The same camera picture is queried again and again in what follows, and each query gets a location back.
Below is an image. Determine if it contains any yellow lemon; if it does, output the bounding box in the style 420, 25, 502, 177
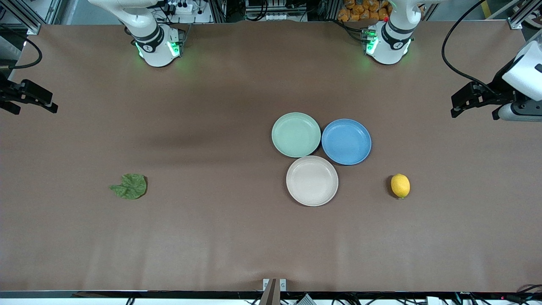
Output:
390, 174, 411, 199

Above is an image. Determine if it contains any green lettuce leaf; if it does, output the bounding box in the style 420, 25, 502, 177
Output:
110, 173, 147, 200

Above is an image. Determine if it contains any blue round plate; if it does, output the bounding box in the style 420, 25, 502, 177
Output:
321, 119, 372, 166

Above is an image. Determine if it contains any bag of orange items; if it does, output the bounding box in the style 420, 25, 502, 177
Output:
337, 0, 392, 22

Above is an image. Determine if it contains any pale beige round plate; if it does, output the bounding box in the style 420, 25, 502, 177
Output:
286, 155, 339, 207

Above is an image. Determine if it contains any white power strip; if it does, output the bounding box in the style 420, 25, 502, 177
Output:
163, 1, 194, 14

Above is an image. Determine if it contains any mint green round plate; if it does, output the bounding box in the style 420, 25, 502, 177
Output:
271, 112, 321, 158

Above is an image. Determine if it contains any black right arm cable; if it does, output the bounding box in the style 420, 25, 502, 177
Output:
0, 25, 43, 69

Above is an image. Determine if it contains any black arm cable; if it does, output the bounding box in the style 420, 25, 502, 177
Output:
0, 25, 43, 69
441, 0, 501, 92

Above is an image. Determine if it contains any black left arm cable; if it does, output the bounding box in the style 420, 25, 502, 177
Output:
441, 0, 501, 92

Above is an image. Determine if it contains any aluminium frame profile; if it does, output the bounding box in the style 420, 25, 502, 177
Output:
0, 0, 43, 35
507, 0, 542, 30

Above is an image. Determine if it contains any black base cable bundle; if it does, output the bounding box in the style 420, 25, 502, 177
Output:
334, 18, 370, 44

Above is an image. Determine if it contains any front camera mount post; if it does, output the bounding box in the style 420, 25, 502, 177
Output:
259, 278, 287, 305

